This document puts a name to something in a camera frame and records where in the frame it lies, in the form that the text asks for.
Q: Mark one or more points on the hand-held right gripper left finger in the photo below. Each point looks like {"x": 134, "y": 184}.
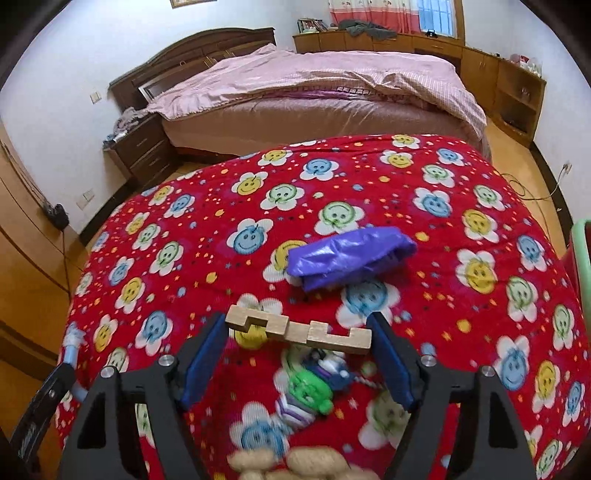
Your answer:
{"x": 203, "y": 364}

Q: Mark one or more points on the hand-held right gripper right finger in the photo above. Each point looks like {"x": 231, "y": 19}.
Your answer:
{"x": 392, "y": 362}

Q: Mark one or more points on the notched wooden block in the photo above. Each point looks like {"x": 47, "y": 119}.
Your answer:
{"x": 323, "y": 341}

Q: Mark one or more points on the green-rimmed red bin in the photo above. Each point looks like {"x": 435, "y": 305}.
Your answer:
{"x": 582, "y": 254}

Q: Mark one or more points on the green and purple toy figure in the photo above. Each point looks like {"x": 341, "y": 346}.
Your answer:
{"x": 309, "y": 390}

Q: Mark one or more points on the red flower-print blanket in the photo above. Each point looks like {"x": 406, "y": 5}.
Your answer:
{"x": 184, "y": 277}

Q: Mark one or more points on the peanut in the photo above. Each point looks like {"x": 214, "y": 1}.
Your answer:
{"x": 316, "y": 458}
{"x": 253, "y": 460}

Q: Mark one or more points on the purple plastic bag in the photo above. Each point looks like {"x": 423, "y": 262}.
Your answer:
{"x": 341, "y": 254}

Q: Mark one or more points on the wooden wardrobe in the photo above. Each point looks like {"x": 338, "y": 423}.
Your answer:
{"x": 23, "y": 258}

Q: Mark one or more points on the dark wooden nightstand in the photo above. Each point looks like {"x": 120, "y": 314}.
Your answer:
{"x": 143, "y": 152}

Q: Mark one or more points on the clothes pile on nightstand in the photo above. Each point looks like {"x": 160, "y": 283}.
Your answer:
{"x": 129, "y": 120}

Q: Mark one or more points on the bed with brown mattress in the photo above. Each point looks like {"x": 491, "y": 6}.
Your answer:
{"x": 300, "y": 120}

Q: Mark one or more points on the pink checked quilt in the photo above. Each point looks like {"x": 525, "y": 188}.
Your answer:
{"x": 323, "y": 69}

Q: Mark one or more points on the long wooden cabinet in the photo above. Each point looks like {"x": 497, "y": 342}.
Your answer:
{"x": 475, "y": 64}

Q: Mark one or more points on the dark wooden headboard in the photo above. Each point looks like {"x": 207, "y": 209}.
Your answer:
{"x": 184, "y": 50}

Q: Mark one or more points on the small items on cabinet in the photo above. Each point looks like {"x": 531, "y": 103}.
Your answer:
{"x": 526, "y": 63}

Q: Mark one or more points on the grey clothes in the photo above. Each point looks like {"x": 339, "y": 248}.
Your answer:
{"x": 367, "y": 30}

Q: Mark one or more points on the row of books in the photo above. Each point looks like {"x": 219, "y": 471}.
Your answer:
{"x": 311, "y": 25}

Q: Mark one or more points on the window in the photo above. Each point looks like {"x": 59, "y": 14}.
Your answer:
{"x": 436, "y": 16}

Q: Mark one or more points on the floral curtain with red hem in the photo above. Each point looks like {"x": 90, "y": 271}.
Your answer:
{"x": 369, "y": 11}

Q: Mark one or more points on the framed portrait picture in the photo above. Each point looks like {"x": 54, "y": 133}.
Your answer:
{"x": 191, "y": 2}

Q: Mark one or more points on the wall switch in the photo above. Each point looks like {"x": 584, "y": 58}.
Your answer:
{"x": 95, "y": 97}
{"x": 85, "y": 197}

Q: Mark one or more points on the wall socket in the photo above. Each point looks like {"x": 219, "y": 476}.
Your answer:
{"x": 566, "y": 168}

